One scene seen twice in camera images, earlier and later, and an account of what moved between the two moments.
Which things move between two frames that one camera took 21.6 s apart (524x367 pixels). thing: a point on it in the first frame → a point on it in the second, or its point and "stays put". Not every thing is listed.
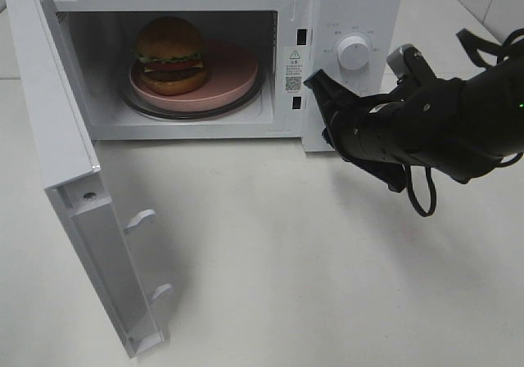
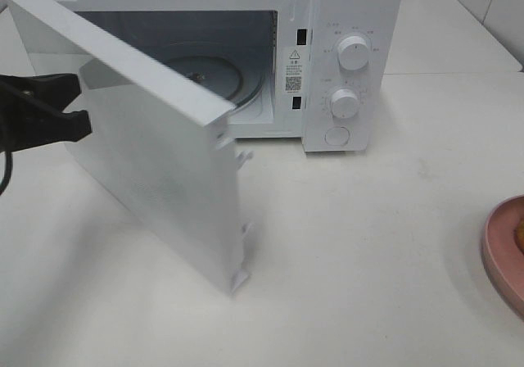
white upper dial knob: x=353 y=52 stays put
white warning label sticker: x=294 y=68 stays put
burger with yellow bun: x=170 y=50 → x=519 y=236
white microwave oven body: x=292 y=24 stays put
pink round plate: x=231 y=70 → x=503 y=252
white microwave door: x=113 y=259 → x=154 y=142
